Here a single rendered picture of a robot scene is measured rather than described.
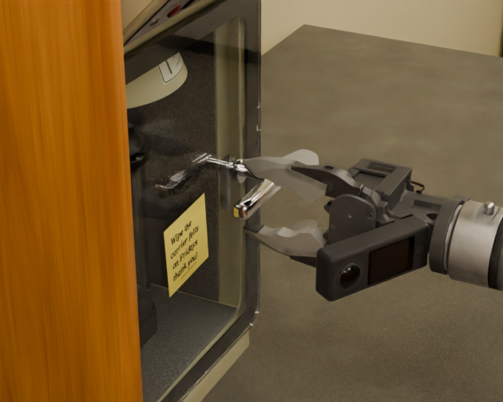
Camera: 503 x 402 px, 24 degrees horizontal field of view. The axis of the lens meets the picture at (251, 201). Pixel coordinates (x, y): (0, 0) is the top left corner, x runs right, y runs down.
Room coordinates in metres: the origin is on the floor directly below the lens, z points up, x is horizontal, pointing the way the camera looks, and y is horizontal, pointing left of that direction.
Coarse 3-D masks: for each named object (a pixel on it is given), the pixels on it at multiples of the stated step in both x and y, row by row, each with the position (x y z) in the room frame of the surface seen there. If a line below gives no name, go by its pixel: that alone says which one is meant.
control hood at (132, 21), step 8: (128, 0) 0.81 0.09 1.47; (136, 0) 0.81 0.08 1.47; (144, 0) 0.80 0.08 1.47; (152, 0) 0.80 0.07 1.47; (160, 0) 0.80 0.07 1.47; (200, 0) 0.98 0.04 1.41; (128, 8) 0.81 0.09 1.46; (136, 8) 0.81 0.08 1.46; (144, 8) 0.80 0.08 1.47; (152, 8) 0.81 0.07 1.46; (128, 16) 0.81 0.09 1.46; (136, 16) 0.81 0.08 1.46; (144, 16) 0.81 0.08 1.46; (128, 24) 0.81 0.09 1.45; (136, 24) 0.81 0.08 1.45; (144, 24) 0.84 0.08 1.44; (128, 32) 0.82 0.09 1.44; (136, 32) 0.85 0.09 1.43
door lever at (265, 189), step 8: (240, 160) 1.06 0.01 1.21; (240, 168) 1.06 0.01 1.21; (240, 176) 1.06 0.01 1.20; (248, 176) 1.06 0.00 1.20; (264, 184) 1.02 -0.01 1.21; (272, 184) 1.02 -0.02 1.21; (248, 192) 1.00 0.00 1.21; (256, 192) 1.00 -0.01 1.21; (264, 192) 1.01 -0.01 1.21; (272, 192) 1.02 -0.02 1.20; (240, 200) 0.99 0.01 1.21; (248, 200) 0.99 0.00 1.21; (256, 200) 0.99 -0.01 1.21; (264, 200) 1.01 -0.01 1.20; (240, 208) 0.98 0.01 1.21; (248, 208) 0.98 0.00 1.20; (256, 208) 0.99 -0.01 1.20; (240, 216) 0.98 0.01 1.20; (248, 216) 0.98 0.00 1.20
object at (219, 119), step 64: (256, 0) 1.10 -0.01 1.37; (128, 64) 0.90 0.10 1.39; (192, 64) 0.99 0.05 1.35; (256, 64) 1.10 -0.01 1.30; (128, 128) 0.89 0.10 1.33; (192, 128) 0.99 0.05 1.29; (256, 128) 1.10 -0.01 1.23; (192, 192) 0.98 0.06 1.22; (256, 256) 1.10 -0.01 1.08; (192, 320) 0.98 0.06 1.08; (192, 384) 0.97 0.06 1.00
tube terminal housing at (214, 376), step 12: (204, 0) 1.04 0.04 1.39; (216, 0) 1.06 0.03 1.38; (192, 12) 1.02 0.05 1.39; (168, 24) 0.98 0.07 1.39; (144, 36) 0.94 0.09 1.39; (132, 48) 0.93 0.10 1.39; (240, 348) 1.10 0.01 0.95; (228, 360) 1.08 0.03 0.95; (216, 372) 1.05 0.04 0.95; (204, 384) 1.03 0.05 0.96; (192, 396) 1.00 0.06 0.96; (204, 396) 1.02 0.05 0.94
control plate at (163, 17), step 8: (168, 0) 0.83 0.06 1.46; (176, 0) 0.86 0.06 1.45; (184, 0) 0.89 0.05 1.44; (160, 8) 0.83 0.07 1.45; (168, 8) 0.86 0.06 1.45; (152, 16) 0.84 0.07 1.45; (160, 16) 0.87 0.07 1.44; (160, 24) 0.91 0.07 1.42; (144, 32) 0.87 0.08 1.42; (128, 40) 0.85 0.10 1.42
